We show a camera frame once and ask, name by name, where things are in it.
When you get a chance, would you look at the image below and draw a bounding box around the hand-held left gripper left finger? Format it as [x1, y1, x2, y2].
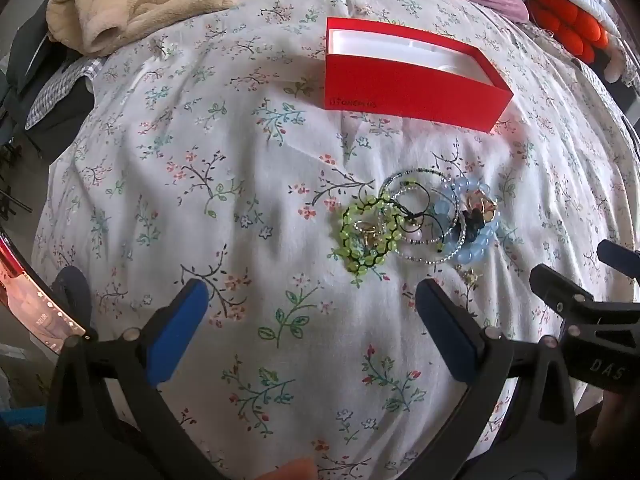
[46, 279, 209, 480]

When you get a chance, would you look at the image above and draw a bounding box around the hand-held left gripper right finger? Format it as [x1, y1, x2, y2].
[414, 279, 579, 480]

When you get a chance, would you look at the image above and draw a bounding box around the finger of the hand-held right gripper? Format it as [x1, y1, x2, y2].
[597, 239, 640, 279]
[529, 262, 598, 322]

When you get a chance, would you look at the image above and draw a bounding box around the clear crystal bead bangle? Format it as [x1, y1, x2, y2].
[382, 167, 469, 264]

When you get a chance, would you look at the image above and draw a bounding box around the blue bead bracelet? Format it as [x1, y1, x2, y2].
[440, 177, 501, 264]

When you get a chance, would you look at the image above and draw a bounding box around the black flower charm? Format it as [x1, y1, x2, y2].
[462, 209, 489, 237]

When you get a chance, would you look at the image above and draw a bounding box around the gold flower ring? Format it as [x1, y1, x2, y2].
[467, 194, 499, 222]

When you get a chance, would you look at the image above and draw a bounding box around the thin gold ring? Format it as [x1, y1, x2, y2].
[357, 222, 384, 247]

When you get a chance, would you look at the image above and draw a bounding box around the green bead bracelet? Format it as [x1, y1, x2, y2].
[341, 195, 407, 274]

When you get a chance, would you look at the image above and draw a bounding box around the black cord bracelet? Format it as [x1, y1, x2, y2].
[394, 184, 455, 252]

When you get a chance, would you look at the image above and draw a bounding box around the red cardboard box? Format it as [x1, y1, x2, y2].
[324, 16, 514, 134]

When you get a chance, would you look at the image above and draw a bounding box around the red glossy object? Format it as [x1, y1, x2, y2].
[0, 232, 99, 354]

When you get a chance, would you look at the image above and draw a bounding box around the orange plush cushion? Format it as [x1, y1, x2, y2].
[528, 0, 611, 64]

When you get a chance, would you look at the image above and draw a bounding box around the checked cloth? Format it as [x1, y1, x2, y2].
[25, 55, 107, 131]

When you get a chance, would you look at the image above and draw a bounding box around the dark cloth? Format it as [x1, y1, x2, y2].
[0, 7, 96, 161]

